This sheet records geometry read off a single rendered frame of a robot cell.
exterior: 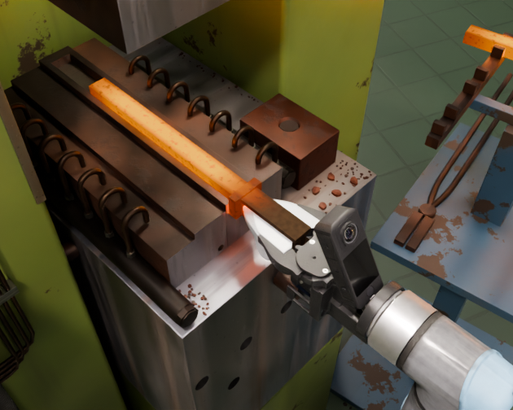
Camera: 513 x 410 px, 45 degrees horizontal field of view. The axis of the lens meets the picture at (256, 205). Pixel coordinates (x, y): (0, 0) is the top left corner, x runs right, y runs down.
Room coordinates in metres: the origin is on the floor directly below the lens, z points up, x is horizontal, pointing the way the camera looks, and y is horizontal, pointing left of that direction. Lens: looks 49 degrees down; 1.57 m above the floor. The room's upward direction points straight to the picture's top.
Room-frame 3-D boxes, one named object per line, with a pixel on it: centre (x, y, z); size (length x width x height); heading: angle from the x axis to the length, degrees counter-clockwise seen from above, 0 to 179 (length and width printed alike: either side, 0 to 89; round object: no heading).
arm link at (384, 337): (0.34, -0.16, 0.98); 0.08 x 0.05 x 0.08; 135
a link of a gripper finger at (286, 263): (0.42, -0.04, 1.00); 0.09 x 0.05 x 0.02; 48
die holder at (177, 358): (0.69, 0.15, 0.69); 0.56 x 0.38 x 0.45; 45
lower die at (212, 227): (0.64, 0.19, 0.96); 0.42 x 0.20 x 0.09; 45
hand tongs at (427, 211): (0.92, -0.44, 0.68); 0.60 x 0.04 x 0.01; 145
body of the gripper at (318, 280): (0.40, -0.10, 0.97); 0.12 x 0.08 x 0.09; 45
